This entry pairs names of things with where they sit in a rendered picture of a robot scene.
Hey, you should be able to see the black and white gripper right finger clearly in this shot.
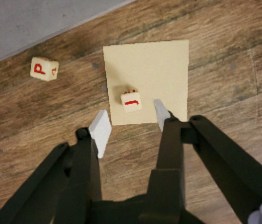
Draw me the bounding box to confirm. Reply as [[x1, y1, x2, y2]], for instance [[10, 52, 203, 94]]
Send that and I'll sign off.
[[136, 98, 262, 224]]

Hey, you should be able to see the beige square mat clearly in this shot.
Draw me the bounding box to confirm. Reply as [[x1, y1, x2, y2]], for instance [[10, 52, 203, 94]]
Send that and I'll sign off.
[[103, 40, 189, 125]]

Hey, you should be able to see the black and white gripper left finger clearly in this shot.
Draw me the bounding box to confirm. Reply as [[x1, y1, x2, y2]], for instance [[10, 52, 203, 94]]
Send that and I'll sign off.
[[0, 110, 111, 224]]

